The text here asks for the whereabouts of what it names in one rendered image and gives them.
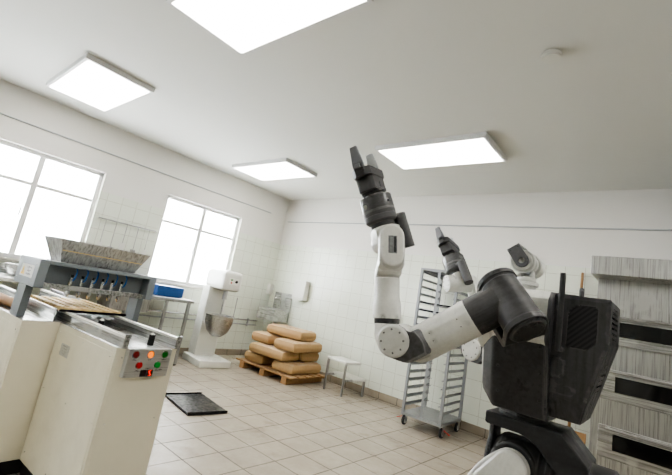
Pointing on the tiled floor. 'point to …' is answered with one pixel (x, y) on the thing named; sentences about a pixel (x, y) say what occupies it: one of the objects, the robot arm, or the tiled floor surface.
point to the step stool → (344, 373)
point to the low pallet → (281, 373)
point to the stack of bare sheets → (195, 403)
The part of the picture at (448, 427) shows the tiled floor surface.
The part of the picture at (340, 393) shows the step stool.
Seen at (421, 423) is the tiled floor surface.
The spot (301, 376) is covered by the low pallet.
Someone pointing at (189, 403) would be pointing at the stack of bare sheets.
